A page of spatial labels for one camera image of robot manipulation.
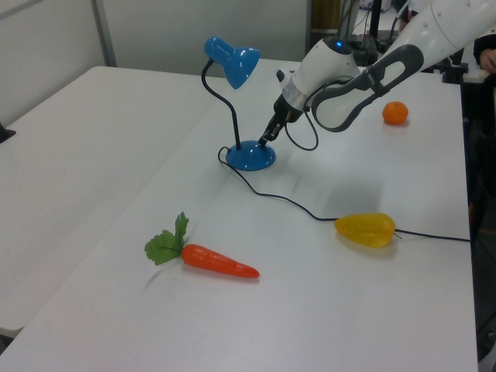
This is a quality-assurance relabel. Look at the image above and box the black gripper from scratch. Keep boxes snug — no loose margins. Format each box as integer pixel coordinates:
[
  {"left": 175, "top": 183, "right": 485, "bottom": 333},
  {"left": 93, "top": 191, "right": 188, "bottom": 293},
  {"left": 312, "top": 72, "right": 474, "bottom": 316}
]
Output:
[{"left": 257, "top": 94, "right": 307, "bottom": 147}]

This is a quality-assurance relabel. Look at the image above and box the blue desk lamp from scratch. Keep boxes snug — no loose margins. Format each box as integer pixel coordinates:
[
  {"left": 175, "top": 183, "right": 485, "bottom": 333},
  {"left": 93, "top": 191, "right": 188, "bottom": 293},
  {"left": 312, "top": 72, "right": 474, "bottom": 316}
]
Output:
[{"left": 201, "top": 36, "right": 278, "bottom": 172}]

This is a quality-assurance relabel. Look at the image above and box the dark sleeved bystander forearm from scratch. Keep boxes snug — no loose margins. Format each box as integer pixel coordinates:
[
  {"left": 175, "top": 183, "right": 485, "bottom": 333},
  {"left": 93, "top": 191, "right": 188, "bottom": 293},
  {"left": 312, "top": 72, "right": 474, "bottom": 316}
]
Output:
[{"left": 473, "top": 33, "right": 496, "bottom": 59}]

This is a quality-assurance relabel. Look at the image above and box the bystander bare hand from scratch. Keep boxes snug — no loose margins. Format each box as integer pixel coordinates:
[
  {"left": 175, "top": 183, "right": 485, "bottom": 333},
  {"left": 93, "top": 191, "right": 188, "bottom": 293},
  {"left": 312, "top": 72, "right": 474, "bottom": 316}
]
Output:
[{"left": 479, "top": 49, "right": 496, "bottom": 74}]

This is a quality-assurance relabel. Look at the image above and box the orange toy mandarin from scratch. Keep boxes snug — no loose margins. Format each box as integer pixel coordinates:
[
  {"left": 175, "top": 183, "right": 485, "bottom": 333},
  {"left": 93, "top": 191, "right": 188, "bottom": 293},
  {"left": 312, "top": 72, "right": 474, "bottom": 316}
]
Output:
[{"left": 382, "top": 101, "right": 410, "bottom": 126}]

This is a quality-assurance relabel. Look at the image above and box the yellowish wooden panel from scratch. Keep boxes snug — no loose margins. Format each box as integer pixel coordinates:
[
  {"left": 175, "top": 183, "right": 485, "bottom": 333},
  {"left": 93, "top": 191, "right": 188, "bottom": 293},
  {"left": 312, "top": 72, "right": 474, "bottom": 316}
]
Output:
[{"left": 311, "top": 0, "right": 343, "bottom": 29}]

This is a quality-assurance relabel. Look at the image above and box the yellow toy starfruit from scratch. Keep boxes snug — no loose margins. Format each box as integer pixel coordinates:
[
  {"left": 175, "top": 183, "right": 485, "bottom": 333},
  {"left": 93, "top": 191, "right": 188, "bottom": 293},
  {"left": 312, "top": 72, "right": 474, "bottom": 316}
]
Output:
[{"left": 334, "top": 212, "right": 398, "bottom": 250}]

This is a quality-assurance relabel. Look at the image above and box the orange toy carrot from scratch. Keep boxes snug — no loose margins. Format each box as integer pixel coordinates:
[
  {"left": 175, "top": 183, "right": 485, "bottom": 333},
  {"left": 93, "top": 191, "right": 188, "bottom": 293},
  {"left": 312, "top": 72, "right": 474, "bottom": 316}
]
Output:
[{"left": 144, "top": 211, "right": 260, "bottom": 279}]

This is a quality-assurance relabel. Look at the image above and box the black background stand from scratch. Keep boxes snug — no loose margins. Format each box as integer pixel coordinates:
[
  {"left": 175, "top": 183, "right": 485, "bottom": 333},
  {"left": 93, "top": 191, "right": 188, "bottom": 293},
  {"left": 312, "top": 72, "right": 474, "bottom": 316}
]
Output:
[{"left": 365, "top": 0, "right": 385, "bottom": 39}]

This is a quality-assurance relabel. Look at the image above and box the black table clamp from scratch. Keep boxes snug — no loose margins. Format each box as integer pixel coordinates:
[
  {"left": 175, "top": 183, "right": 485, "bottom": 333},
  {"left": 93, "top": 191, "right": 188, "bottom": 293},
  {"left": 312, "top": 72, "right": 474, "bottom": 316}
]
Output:
[{"left": 443, "top": 48, "right": 470, "bottom": 84}]

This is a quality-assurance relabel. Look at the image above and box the dark robot gripper cable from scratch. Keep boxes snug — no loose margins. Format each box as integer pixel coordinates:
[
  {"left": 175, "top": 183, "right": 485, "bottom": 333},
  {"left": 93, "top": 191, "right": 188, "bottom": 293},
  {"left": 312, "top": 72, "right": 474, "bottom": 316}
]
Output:
[{"left": 284, "top": 103, "right": 321, "bottom": 152}]

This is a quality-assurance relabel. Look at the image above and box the dark lamp power cable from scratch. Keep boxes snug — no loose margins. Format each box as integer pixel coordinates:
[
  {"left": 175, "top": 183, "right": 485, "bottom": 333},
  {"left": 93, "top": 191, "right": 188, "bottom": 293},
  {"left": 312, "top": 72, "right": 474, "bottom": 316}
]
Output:
[{"left": 216, "top": 145, "right": 472, "bottom": 243}]

